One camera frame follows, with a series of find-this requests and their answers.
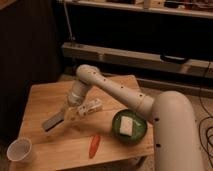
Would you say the green bowl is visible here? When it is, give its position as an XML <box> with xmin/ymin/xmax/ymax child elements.
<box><xmin>112</xmin><ymin>109</ymin><xmax>148</xmax><ymax>144</ymax></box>

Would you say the black cable on floor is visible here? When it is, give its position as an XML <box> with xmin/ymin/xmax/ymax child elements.
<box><xmin>198</xmin><ymin>61</ymin><xmax>213</xmax><ymax>158</ymax></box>

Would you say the long wooden shelf beam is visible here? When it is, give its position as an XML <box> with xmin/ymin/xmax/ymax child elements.
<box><xmin>61</xmin><ymin>42</ymin><xmax>213</xmax><ymax>79</ymax></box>

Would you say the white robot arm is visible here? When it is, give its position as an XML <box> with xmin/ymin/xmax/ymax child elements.
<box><xmin>68</xmin><ymin>64</ymin><xmax>205</xmax><ymax>171</ymax></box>

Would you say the small white bottle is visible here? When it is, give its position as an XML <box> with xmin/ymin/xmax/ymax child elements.
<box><xmin>77</xmin><ymin>99</ymin><xmax>102</xmax><ymax>117</ymax></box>

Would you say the black handle on beam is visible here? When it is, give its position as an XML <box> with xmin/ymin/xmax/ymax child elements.
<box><xmin>160</xmin><ymin>55</ymin><xmax>189</xmax><ymax>64</ymax></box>

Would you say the red chili pepper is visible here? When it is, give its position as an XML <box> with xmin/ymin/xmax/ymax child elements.
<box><xmin>89</xmin><ymin>134</ymin><xmax>101</xmax><ymax>159</ymax></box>

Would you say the wooden table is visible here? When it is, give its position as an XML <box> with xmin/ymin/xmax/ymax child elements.
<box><xmin>10</xmin><ymin>81</ymin><xmax>153</xmax><ymax>171</ymax></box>

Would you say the white sponge block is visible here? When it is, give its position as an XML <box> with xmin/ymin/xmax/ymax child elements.
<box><xmin>120</xmin><ymin>116</ymin><xmax>133</xmax><ymax>136</ymax></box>

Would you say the metal stand pole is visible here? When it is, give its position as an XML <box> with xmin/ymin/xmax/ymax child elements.
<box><xmin>62</xmin><ymin>0</ymin><xmax>80</xmax><ymax>47</ymax></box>

